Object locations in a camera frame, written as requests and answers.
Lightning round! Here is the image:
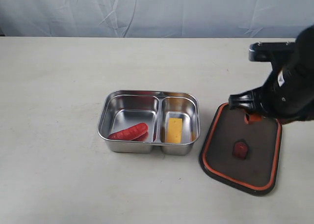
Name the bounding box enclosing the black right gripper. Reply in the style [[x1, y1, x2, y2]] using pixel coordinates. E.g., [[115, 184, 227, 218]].
[[229, 69, 292, 124]]

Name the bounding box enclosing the dark transparent lunch box lid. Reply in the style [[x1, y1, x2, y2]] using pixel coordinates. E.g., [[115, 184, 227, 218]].
[[199, 103, 282, 196]]

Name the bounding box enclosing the yellow toy cheese wedge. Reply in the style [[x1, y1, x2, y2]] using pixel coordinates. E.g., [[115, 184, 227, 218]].
[[165, 118, 183, 143]]

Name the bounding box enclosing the red toy sausage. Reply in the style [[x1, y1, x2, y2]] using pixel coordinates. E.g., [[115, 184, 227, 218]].
[[108, 123, 148, 141]]

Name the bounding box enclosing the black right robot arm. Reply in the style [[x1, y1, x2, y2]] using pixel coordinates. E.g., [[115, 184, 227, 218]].
[[229, 26, 314, 122]]

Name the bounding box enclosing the steel two-compartment lunch box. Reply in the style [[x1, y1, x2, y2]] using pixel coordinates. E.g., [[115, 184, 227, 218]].
[[98, 90, 200, 155]]

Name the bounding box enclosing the blue-grey backdrop cloth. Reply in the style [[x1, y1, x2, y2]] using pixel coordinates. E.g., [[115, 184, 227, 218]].
[[0, 0, 314, 38]]

